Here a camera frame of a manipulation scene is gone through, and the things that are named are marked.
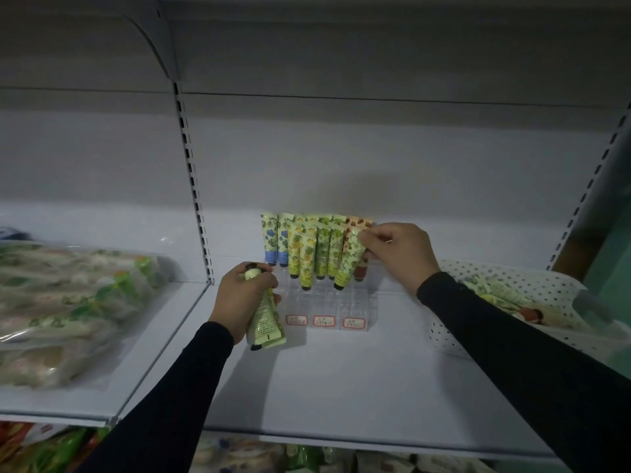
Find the person's right hand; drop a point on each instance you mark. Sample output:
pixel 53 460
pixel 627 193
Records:
pixel 404 256

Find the person's left hand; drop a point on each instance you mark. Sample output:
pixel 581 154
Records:
pixel 234 305

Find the tube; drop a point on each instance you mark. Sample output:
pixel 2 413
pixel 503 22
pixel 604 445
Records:
pixel 322 253
pixel 350 261

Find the row of cream tubes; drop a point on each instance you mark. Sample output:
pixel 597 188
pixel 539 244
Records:
pixel 268 241

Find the clear acrylic display rack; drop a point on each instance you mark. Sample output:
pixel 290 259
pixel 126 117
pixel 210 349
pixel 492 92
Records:
pixel 325 302

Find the white perforated basket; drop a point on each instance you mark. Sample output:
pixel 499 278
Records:
pixel 453 339

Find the white store shelf unit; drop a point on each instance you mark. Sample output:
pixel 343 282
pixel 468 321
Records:
pixel 345 157

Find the person's right forearm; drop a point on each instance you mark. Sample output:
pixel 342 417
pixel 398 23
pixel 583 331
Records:
pixel 517 364

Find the pile of white sweet bags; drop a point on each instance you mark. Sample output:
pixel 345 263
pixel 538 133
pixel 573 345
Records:
pixel 236 458

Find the clear bag of green sweets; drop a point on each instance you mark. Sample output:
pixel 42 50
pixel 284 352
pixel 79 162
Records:
pixel 59 310

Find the group of white green pouches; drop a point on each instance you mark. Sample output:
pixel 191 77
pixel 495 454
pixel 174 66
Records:
pixel 374 463

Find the heap of assorted snack packets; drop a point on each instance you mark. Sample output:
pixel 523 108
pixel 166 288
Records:
pixel 49 453

